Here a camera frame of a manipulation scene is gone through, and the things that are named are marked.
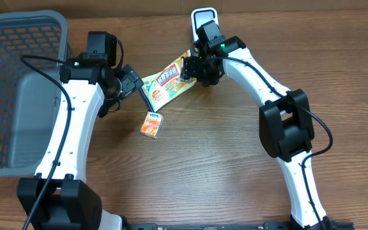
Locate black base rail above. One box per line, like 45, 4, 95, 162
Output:
119, 222, 356, 230

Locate orange white tissue pack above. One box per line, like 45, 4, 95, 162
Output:
140, 112, 164, 139

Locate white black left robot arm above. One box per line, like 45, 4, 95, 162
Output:
17, 31, 144, 229

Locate white barcode scanner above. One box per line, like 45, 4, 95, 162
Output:
190, 7, 219, 52

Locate grey plastic shopping basket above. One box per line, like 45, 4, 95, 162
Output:
0, 10, 72, 177

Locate yellow snack bag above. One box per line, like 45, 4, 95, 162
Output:
140, 49, 197, 112

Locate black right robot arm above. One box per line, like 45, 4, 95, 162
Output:
181, 20, 332, 229

